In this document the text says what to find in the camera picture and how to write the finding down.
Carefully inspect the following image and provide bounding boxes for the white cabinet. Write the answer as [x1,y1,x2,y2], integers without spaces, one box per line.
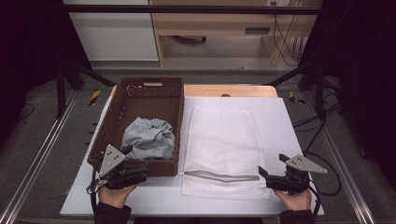
[63,0,160,62]

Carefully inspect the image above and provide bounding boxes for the brown woven basket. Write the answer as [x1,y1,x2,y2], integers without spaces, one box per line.
[86,77,186,178]

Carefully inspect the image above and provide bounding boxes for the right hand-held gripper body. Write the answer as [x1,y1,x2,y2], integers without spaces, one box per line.
[266,154,329,196]

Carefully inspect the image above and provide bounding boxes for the person's left hand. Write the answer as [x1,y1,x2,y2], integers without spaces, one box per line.
[97,182,138,209]

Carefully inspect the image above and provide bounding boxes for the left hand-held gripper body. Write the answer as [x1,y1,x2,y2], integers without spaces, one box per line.
[98,144,149,190]

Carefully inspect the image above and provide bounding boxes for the black horizontal bar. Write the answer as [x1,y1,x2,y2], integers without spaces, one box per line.
[61,4,323,16]

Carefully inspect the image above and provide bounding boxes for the person's right hand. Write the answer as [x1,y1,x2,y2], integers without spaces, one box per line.
[274,188,313,213]

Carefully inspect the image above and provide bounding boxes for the hand-held gripper cable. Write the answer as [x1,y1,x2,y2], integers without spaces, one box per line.
[85,151,107,216]
[307,180,322,220]

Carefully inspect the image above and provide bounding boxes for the grey garment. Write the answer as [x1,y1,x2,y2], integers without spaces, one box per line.
[120,116,177,161]

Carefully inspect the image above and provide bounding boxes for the black hanging cables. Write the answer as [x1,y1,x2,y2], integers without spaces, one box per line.
[271,2,305,67]

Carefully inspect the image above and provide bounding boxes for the black frame stand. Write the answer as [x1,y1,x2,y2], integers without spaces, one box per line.
[263,58,329,121]
[55,58,117,119]

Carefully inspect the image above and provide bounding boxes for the white board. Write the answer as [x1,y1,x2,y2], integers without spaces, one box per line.
[59,94,326,217]

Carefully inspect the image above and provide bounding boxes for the white mesh laundry bag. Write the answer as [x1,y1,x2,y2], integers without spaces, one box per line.
[178,105,272,202]

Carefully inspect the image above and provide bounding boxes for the left hand-held gripper cable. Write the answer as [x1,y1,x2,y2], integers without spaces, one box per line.
[85,151,107,216]

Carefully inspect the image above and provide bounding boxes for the yellow black tape strip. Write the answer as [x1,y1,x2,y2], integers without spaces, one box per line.
[89,89,102,107]
[288,91,306,105]

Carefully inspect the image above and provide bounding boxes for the right hand-held gripper cable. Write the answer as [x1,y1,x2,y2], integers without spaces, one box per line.
[307,180,322,220]

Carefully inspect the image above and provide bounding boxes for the black curtain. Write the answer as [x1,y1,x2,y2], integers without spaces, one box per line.
[0,0,93,149]
[299,0,396,190]

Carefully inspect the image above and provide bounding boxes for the thin black floor cable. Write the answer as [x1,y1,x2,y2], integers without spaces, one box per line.
[17,102,36,123]

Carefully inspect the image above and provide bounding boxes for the metal floor rail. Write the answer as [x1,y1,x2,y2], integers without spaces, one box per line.
[302,91,377,224]
[0,89,79,224]

